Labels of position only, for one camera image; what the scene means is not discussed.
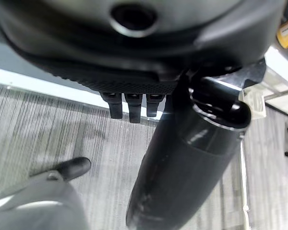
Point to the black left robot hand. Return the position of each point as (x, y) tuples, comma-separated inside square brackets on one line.
[(158, 48)]

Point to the dark robot foot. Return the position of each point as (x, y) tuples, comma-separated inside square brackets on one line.
[(75, 166)]

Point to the white metal table leg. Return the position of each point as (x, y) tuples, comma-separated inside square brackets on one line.
[(244, 182)]

